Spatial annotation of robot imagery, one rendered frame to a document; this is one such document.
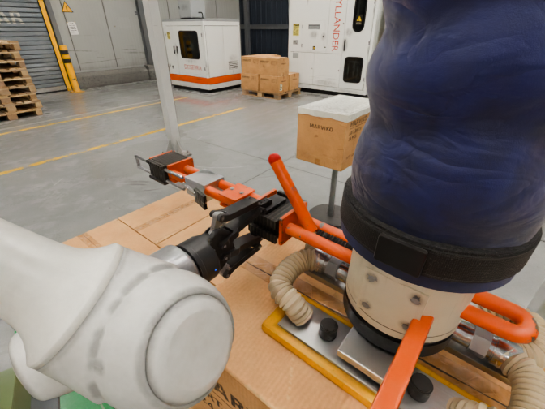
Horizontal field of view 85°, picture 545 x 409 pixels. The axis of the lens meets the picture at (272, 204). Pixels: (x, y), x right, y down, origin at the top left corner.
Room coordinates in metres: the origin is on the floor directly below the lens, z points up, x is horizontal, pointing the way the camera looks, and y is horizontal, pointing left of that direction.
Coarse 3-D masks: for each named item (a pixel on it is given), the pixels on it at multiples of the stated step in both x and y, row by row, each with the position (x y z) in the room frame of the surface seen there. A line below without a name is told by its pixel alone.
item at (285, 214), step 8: (272, 192) 0.54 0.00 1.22; (280, 192) 0.54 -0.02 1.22; (288, 200) 0.52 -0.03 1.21; (304, 200) 0.51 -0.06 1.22; (280, 208) 0.49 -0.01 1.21; (288, 208) 0.49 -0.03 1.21; (264, 216) 0.45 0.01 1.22; (272, 216) 0.46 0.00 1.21; (280, 216) 0.46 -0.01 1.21; (288, 216) 0.45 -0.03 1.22; (296, 216) 0.47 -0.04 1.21; (256, 224) 0.47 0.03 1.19; (264, 224) 0.45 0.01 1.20; (272, 224) 0.44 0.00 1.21; (280, 224) 0.44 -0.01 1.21; (296, 224) 0.47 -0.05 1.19; (256, 232) 0.46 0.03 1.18; (264, 232) 0.45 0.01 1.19; (272, 232) 0.45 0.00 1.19; (280, 232) 0.44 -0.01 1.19; (272, 240) 0.44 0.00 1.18; (280, 240) 0.44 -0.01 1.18
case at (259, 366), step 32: (256, 256) 0.52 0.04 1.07; (224, 288) 0.42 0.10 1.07; (256, 288) 0.43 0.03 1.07; (320, 288) 0.43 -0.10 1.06; (256, 320) 0.35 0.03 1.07; (256, 352) 0.29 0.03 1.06; (288, 352) 0.29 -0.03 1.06; (224, 384) 0.27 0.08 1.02; (256, 384) 0.24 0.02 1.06; (288, 384) 0.24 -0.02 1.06; (320, 384) 0.24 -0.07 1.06; (480, 384) 0.25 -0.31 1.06
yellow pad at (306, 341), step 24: (288, 336) 0.31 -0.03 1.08; (312, 336) 0.30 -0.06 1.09; (336, 336) 0.30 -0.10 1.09; (312, 360) 0.27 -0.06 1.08; (336, 360) 0.26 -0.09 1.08; (336, 384) 0.24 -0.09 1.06; (360, 384) 0.23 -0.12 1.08; (408, 384) 0.23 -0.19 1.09; (432, 384) 0.22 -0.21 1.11; (408, 408) 0.20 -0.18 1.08; (432, 408) 0.20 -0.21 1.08
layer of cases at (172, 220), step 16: (176, 192) 1.79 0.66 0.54; (144, 208) 1.59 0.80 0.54; (160, 208) 1.59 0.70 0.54; (176, 208) 1.59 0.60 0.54; (192, 208) 1.59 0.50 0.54; (208, 208) 1.59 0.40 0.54; (112, 224) 1.41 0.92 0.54; (128, 224) 1.41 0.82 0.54; (144, 224) 1.41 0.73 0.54; (160, 224) 1.41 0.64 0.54; (176, 224) 1.41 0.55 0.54; (192, 224) 1.42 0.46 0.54; (208, 224) 1.41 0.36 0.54; (80, 240) 1.26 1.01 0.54; (96, 240) 1.26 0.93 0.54; (112, 240) 1.26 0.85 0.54; (128, 240) 1.26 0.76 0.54; (144, 240) 1.26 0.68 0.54; (160, 240) 1.26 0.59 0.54; (176, 240) 1.26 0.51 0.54
